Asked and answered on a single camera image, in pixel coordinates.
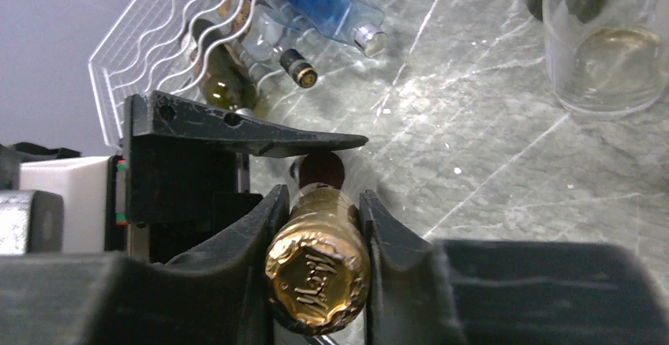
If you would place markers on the blue clear bottle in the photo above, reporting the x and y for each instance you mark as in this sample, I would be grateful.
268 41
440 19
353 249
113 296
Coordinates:
353 22

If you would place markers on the small dark capped bottle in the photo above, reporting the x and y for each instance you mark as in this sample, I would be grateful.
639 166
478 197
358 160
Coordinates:
268 38

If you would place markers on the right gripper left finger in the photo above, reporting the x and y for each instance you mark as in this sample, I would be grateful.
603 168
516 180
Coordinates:
212 293

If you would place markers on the white wire wine rack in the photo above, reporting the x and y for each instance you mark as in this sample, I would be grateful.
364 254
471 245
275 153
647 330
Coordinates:
143 52

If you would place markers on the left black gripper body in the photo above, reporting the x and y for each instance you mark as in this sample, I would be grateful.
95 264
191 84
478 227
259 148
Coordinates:
182 192

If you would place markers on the clear bottle white label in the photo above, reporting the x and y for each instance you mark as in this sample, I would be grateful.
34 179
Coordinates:
606 58

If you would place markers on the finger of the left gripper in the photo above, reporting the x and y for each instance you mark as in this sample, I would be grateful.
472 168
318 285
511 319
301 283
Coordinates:
168 124

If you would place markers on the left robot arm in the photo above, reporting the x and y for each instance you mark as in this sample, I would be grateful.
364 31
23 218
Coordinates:
32 220

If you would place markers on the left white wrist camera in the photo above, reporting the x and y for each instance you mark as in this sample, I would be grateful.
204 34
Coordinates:
82 184

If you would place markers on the silver capped dark bottle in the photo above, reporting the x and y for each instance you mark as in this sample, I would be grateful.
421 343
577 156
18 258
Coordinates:
226 82

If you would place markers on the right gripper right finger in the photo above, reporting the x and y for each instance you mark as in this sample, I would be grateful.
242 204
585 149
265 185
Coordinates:
467 291

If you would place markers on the gold foil wine bottle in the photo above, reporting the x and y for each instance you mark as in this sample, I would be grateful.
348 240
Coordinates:
317 267

